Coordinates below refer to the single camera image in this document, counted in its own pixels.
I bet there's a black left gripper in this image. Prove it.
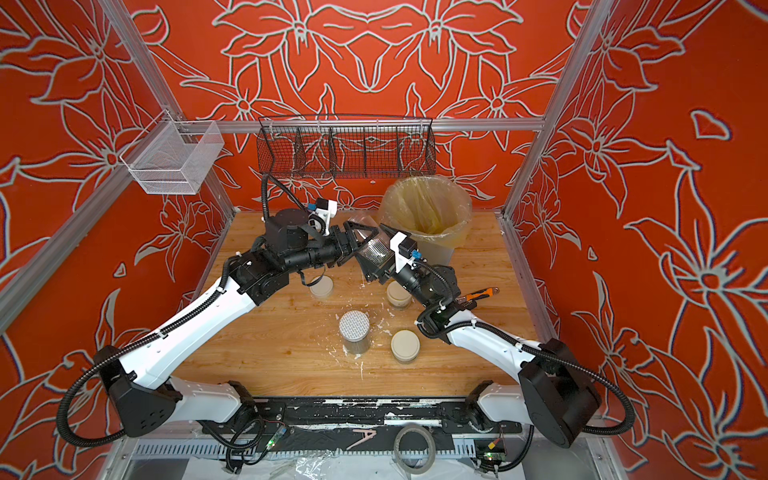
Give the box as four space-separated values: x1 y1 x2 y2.
284 220 380 276

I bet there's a clear glass jar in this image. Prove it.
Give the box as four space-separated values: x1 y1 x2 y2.
350 217 393 270

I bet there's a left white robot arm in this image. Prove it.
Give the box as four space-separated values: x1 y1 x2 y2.
97 221 378 438

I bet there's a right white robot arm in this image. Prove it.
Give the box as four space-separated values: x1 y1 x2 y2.
347 222 600 448

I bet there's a glass jar beige lid back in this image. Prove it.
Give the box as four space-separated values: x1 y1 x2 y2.
386 281 413 309

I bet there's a glass jar beige lid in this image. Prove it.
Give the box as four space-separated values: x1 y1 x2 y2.
390 330 420 364
386 281 413 309

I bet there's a translucent ribbed trash bin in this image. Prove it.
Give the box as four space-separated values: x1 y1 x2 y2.
417 237 455 265

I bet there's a glass jar patterned lid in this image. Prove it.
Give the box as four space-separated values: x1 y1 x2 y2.
339 310 370 355

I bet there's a glass jar beige lid front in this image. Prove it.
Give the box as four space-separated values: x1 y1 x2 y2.
390 330 420 364

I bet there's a clear tape roll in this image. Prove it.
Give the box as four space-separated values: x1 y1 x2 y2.
393 423 437 476

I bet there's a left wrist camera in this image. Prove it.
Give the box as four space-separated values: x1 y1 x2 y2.
263 197 338 253

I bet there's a black wire wall basket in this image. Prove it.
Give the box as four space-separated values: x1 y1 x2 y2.
256 114 437 180

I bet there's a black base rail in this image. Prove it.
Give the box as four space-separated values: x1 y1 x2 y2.
200 395 523 436

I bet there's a clear plastic wall basket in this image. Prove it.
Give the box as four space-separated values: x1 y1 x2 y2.
119 110 224 195

